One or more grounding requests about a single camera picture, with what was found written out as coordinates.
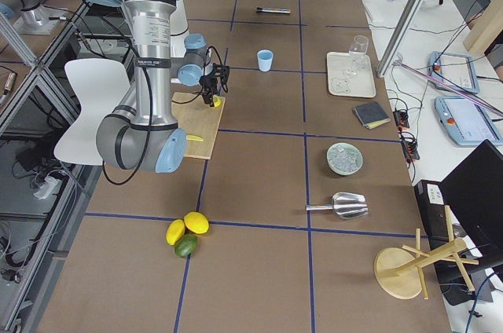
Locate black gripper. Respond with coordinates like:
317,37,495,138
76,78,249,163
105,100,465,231
199,63,230,107

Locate yellow lemon half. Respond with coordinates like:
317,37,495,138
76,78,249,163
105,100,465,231
209,96,222,108

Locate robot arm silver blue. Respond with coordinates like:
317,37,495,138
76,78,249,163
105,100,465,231
84,0,229,173

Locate light blue plastic cup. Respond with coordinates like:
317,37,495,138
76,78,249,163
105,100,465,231
257,49,274,72

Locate yellow lemon upper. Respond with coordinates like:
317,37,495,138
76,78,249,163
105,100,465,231
183,211,210,235

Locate yellow lemon left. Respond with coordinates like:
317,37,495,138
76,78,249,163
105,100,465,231
165,219,185,246

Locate wooden cup tree stand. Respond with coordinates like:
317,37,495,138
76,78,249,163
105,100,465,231
373,205,479,300

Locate bamboo cutting board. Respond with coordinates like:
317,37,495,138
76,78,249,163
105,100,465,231
171,92,226,159

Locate yellow plastic knife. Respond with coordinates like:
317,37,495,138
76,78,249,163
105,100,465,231
185,134,204,142

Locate steel muddler black tip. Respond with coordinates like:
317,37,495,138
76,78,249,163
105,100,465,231
255,7,292,15

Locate clear wine glass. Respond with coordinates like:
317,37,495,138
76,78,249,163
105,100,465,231
344,35,369,76

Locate cream bear serving tray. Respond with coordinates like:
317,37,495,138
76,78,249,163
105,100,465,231
326,52,376,98

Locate white plastic chair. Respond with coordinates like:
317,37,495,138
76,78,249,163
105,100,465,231
53,58,130,166

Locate green bowl of ice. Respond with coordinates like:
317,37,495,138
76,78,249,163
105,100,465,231
326,143,363,176

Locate green lime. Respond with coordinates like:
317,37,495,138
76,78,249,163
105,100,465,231
174,233,198,258

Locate grey folded cloth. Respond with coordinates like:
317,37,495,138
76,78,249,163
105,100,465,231
352,101,391,130

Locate steel ice scoop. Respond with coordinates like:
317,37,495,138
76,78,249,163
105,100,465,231
306,192,369,219

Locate blue teach pendant upper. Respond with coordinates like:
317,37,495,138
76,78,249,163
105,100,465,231
428,51,480,93

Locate blue teach pendant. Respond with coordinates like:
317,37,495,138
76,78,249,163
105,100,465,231
428,51,480,93
434,97,502,147

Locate blue teach pendant lower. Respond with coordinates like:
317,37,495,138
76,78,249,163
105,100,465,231
434,97,502,147

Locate black laptop computer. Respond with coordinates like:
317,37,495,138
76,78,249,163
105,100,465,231
439,140,502,254

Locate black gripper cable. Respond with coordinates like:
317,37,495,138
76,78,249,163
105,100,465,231
101,46,231,185

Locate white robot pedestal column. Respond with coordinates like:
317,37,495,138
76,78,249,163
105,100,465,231
170,0,189,57

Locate aluminium frame post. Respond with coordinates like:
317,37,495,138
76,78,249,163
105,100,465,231
376,0,423,78

